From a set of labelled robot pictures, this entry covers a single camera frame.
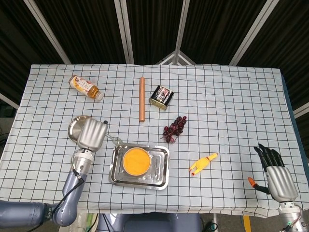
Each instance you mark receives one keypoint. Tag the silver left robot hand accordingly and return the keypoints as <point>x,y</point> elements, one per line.
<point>93,134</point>

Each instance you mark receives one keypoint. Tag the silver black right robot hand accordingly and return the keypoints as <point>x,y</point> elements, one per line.
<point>281,181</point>

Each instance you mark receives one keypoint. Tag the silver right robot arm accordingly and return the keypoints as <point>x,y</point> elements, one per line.
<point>289,215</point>

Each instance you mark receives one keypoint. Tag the round stainless steel plate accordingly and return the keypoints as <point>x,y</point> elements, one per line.
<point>74,129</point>

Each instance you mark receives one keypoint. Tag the round cream bowl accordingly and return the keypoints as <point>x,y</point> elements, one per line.
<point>123,161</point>

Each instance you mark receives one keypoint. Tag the orange-yellow powder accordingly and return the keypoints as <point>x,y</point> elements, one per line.
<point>136,161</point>

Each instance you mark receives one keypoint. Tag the tea bottle with white cap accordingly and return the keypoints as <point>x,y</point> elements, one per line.
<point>83,86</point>

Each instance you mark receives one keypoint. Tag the long brown sausage stick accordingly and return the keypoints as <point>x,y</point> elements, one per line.
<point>142,99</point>

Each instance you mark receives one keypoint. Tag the rectangular stainless steel tray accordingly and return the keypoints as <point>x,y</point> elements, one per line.
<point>158,174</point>

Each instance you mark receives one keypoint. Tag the black gold luncheon meat can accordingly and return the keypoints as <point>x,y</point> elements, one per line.
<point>161,97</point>

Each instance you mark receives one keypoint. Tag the yellow rubber chicken toy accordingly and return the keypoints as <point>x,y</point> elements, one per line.
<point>201,165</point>

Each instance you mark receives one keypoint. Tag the dark red grape bunch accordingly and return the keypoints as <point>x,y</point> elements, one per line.
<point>175,129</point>

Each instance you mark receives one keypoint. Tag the white black checkered tablecloth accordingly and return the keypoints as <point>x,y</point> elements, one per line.
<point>229,108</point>

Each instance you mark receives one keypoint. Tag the blue grey robot torso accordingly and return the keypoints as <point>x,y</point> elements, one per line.
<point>149,223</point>

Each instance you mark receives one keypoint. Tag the dark folding screen white frame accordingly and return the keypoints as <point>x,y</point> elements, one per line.
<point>96,29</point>

